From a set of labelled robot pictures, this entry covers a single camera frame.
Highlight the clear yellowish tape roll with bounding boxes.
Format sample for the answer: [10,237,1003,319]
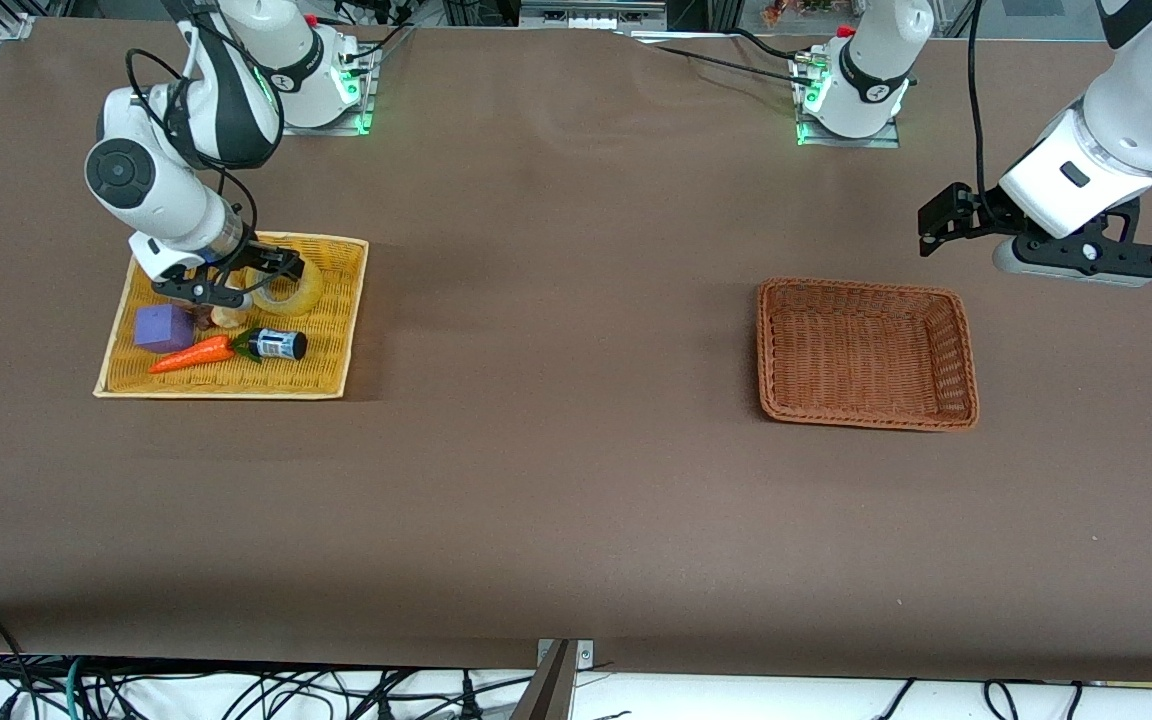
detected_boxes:
[244,255,325,318]

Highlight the small blue-label bottle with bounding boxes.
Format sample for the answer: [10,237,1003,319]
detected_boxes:
[246,328,309,363]

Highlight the orange toy carrot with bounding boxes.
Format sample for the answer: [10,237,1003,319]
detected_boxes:
[148,333,262,375]

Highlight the yellow wicker basket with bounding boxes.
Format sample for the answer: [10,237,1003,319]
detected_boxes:
[93,232,370,401]

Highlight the purple foam cube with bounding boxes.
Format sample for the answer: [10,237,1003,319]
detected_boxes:
[133,304,199,355]

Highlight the brown wicker basket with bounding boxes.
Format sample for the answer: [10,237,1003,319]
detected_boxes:
[756,277,980,433]

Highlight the grey background device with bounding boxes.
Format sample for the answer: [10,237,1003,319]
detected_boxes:
[519,0,669,31]

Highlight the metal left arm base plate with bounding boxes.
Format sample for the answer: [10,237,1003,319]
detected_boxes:
[796,55,903,149]

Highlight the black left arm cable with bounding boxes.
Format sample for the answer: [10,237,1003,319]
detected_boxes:
[966,0,999,201]

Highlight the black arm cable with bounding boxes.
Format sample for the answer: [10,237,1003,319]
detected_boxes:
[966,0,999,201]
[124,45,259,263]

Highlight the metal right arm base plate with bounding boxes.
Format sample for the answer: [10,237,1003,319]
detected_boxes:
[281,42,378,136]

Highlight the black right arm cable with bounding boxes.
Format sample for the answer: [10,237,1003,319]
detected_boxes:
[124,45,259,263]

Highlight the black base cable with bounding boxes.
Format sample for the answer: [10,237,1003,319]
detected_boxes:
[651,44,801,77]
[334,12,415,67]
[731,27,799,63]

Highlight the metal table edge bracket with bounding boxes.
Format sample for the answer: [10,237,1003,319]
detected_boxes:
[536,638,596,673]

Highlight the dark wedge-shaped post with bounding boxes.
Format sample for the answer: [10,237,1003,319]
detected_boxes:
[510,640,578,720]

